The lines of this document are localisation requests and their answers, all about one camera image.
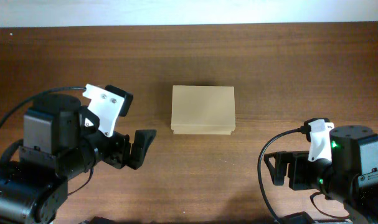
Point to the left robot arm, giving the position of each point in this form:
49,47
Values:
56,147

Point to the brown cardboard box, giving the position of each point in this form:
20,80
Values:
203,110

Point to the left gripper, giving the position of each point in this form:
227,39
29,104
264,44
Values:
122,151

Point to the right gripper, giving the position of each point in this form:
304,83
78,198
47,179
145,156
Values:
293,170

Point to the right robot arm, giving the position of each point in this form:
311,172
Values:
350,176

